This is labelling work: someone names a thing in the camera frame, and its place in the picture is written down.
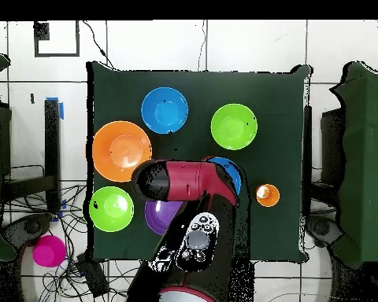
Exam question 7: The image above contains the green plastic bowl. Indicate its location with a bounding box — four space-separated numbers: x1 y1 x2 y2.
209 103 258 151
88 186 135 233

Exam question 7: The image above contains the pink plastic cup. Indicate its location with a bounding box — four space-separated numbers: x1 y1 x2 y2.
31 234 67 268

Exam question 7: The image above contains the purple plastic bowl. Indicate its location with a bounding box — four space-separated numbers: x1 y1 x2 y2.
143 200 184 236

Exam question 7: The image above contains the large orange plastic bowl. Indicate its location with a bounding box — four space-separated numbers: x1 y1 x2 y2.
91 120 153 183

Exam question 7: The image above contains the black cable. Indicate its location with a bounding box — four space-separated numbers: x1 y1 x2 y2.
81 20 116 71

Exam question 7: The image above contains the dark green tablecloth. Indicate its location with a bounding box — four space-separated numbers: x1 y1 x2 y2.
86 61 313 264

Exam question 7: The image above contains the dark square floor frame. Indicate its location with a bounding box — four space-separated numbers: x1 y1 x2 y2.
33 20 80 58

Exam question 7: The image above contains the black power strip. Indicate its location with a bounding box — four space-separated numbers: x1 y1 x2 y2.
75 252 110 298

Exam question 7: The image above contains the blue plastic bowl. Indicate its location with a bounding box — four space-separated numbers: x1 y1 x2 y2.
140 87 189 135
205 156 243 197

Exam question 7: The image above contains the tangle of black cables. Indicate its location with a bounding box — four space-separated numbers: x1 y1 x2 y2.
2 183 143 302

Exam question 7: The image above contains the black box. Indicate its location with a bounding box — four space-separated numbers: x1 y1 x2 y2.
320 108 346 190
0 103 13 177

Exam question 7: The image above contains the orange plastic cup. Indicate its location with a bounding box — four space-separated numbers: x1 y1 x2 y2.
255 183 281 208

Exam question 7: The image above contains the black stand with blue tape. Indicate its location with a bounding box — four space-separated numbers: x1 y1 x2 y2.
1 97 65 215

